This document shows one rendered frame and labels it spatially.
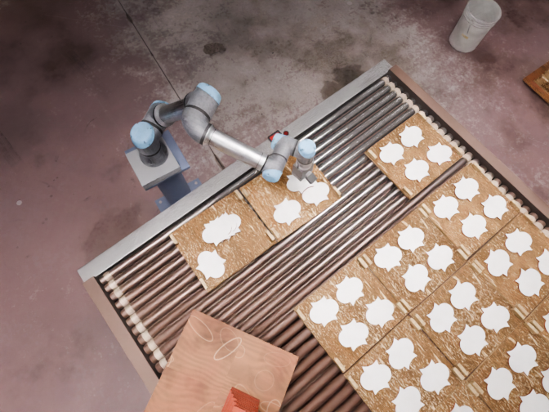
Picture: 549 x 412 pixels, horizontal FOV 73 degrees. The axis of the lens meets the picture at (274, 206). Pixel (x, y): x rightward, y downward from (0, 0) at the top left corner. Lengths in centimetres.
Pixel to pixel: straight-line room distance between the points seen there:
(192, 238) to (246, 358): 63
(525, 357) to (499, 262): 43
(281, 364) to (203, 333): 36
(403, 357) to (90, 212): 240
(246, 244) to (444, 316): 99
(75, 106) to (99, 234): 117
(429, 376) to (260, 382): 76
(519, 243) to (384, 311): 79
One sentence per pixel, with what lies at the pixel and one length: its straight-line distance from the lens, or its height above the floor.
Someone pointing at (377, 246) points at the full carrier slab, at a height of 94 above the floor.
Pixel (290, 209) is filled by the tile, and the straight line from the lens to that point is 189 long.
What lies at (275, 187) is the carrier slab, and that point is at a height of 94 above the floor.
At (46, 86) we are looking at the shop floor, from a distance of 391.
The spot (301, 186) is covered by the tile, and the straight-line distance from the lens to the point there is 193.
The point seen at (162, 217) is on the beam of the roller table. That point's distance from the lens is 197.
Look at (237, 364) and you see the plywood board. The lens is 170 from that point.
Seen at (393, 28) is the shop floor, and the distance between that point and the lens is 405.
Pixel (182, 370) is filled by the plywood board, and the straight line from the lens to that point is 173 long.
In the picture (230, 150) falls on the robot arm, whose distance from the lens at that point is 156.
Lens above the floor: 273
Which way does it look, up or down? 71 degrees down
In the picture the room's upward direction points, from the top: 4 degrees clockwise
